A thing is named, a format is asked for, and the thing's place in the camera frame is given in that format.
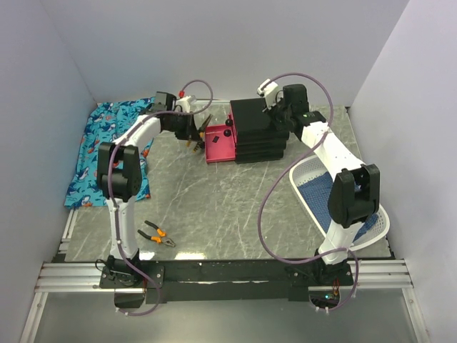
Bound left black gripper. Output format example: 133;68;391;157
166;111;204;142

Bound yellow black needle-nose pliers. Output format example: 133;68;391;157
186;114;213;153

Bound pink bottom drawer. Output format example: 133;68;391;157
204;124;236;164

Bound pink drawer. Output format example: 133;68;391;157
204;124;236;164
225;113;234;127

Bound pink top drawer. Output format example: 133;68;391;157
225;113;234;127

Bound black drawer cabinet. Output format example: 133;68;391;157
230;98;289;164

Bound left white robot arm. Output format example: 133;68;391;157
96;91;201;287

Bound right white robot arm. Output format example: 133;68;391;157
257;79;380;286

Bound white perforated basket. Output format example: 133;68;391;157
289;156;390;251

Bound blue checkered cloth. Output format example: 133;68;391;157
298;172;385;245

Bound blue shark print cloth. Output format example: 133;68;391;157
64;97;154;209

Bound orange black combination pliers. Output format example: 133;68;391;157
137;220;176;247

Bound black base crossbar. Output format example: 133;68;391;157
99;259;355;304

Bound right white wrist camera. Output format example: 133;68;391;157
256;79;280;109

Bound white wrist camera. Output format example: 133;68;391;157
174;90;196;113
256;79;280;109

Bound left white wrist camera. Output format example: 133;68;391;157
174;90;196;113

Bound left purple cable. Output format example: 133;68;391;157
106;79;214;318

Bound aluminium rail frame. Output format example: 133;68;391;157
19;207;429;343

